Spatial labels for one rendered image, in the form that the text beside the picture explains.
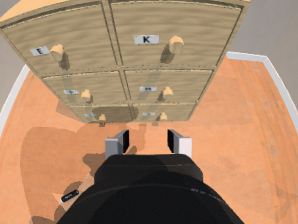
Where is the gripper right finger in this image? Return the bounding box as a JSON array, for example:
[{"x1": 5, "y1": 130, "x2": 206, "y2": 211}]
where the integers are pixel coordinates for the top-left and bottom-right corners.
[{"x1": 167, "y1": 129, "x2": 192, "y2": 158}]

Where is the small wooden chest of drawers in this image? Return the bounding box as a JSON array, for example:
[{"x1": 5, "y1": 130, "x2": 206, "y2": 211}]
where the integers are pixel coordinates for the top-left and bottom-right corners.
[{"x1": 0, "y1": 0, "x2": 251, "y2": 123}]

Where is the black battery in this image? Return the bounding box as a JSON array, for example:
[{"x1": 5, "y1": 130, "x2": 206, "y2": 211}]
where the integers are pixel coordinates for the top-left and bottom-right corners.
[{"x1": 60, "y1": 190, "x2": 79, "y2": 203}]

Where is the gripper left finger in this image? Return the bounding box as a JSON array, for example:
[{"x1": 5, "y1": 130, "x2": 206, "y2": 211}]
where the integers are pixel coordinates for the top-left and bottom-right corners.
[{"x1": 105, "y1": 130, "x2": 129, "y2": 159}]

